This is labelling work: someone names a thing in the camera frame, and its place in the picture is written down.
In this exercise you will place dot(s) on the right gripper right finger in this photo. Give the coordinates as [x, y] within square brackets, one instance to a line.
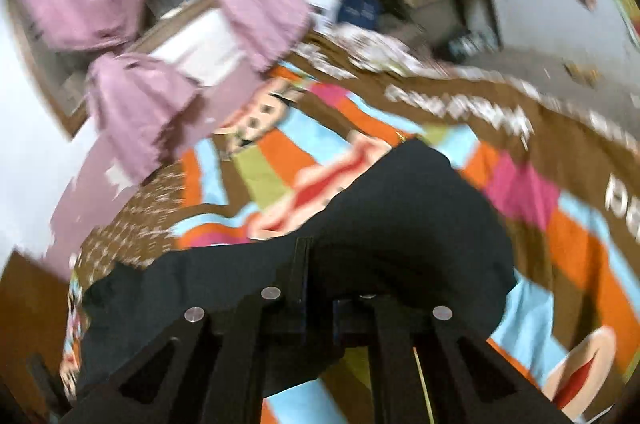
[403, 366]

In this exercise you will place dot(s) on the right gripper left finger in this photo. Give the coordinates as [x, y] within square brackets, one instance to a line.
[199, 336]

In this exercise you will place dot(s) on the black shirt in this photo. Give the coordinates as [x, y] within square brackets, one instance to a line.
[411, 227]

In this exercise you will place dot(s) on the wooden headboard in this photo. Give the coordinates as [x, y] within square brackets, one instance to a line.
[33, 320]

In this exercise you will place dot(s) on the colourful cartoon bedspread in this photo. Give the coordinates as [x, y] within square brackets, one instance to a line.
[526, 198]

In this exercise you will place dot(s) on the blue bag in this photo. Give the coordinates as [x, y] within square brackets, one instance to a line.
[361, 13]

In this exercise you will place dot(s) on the wooden shelf desk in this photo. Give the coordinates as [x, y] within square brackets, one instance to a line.
[451, 30]

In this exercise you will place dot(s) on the pink left curtain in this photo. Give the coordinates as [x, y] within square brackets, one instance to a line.
[124, 87]

